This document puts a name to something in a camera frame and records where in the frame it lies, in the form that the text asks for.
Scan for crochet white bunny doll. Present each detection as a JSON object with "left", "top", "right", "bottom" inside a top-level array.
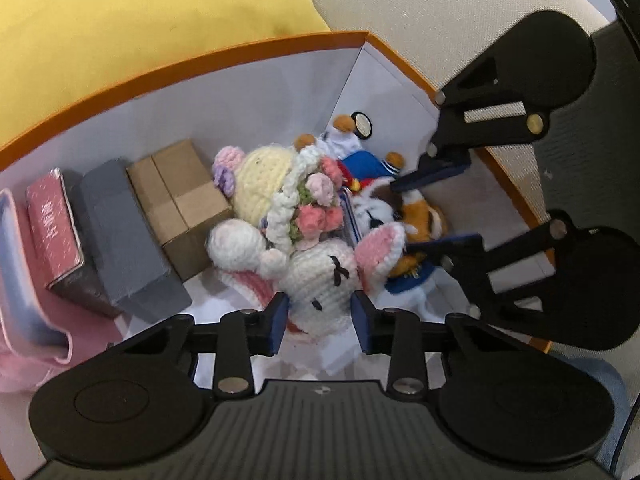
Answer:
[{"left": 206, "top": 144, "right": 406, "bottom": 341}]

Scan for dark grey box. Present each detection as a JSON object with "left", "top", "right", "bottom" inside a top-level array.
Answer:
[{"left": 70, "top": 159, "right": 192, "bottom": 323}]

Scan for red panda sailor plush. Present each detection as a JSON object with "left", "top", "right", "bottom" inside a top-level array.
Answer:
[{"left": 292, "top": 110, "right": 452, "bottom": 323}]

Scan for brown cardboard small box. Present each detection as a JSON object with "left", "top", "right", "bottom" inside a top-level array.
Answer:
[{"left": 127, "top": 140, "right": 233, "bottom": 282}]

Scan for red dark book box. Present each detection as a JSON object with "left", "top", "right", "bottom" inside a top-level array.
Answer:
[{"left": 25, "top": 168, "right": 120, "bottom": 318}]

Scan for pink card holder wallet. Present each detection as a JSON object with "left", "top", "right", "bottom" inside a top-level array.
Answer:
[{"left": 0, "top": 187, "right": 124, "bottom": 366}]

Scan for pink fabric pouch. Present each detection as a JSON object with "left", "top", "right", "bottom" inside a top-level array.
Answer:
[{"left": 0, "top": 352, "right": 55, "bottom": 393}]

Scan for beige sofa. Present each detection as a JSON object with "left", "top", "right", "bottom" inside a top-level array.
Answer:
[{"left": 312, "top": 0, "right": 608, "bottom": 244}]

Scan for right leg blue jeans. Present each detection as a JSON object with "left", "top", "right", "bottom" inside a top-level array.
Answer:
[{"left": 551, "top": 351, "right": 639, "bottom": 479}]

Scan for orange cardboard box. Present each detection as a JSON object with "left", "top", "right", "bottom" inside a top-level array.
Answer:
[{"left": 0, "top": 30, "right": 557, "bottom": 480}]

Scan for yellow cushion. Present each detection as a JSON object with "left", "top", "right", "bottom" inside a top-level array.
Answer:
[{"left": 1, "top": 0, "right": 329, "bottom": 144}]

